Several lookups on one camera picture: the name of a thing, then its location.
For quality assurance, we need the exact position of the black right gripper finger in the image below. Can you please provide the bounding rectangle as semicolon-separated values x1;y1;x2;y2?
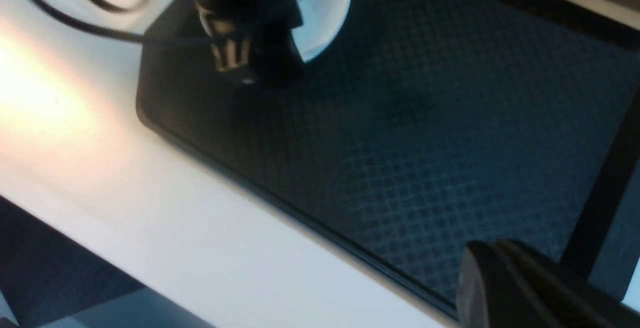
455;239;640;327

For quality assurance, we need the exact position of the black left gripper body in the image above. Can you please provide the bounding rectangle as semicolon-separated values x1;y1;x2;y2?
193;0;304;86

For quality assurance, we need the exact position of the small white bowl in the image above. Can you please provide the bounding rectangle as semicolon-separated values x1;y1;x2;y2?
291;0;351;64

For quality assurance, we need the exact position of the black serving tray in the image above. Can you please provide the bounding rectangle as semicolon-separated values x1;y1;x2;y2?
135;0;639;317

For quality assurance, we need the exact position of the black cable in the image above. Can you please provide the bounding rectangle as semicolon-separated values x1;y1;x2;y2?
0;0;161;44

